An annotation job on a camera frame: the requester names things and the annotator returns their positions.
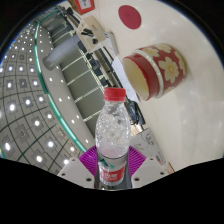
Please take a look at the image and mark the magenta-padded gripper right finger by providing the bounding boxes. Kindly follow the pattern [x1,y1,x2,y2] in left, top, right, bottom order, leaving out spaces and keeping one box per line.
[126,145,168,190]

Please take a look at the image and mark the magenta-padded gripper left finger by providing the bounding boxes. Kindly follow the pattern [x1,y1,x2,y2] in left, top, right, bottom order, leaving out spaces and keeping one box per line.
[56,145,100,190]

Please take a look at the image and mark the clear red-capped drink bottle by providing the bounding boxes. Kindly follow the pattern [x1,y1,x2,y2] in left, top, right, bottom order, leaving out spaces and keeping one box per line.
[94,87,132,191]

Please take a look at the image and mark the white cardboard box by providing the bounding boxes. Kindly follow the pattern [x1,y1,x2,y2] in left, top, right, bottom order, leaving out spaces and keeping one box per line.
[131,128,168,168]

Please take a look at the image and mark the ceiling lights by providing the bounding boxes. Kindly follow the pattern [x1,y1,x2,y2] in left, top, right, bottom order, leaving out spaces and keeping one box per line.
[0,30,85,167]

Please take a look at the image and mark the red floral cup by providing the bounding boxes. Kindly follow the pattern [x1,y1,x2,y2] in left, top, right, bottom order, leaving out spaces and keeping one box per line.
[121,42,188,102]

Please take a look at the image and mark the beige box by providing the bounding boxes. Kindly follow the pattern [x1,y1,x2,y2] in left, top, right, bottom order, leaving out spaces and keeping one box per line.
[77,15,105,45]

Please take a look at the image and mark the flat round red coaster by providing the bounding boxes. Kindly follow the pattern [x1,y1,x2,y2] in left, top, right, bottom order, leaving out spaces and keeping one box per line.
[117,4,143,31]

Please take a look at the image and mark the red framed sign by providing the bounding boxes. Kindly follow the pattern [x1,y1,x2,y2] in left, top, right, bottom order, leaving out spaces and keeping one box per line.
[73,0,96,15]

